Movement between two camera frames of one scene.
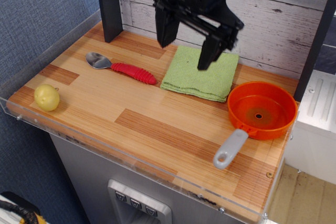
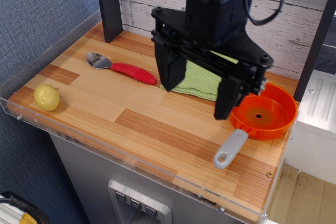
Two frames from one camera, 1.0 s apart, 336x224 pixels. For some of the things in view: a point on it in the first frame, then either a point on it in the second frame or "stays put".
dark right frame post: x=318 y=43 stays put
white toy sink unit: x=312 y=147 stays put
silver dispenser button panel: x=129 y=206 stays put
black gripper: x=200 y=2 to x=212 y=32
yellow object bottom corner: x=40 y=219 to x=27 y=219
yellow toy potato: x=46 y=97 stays put
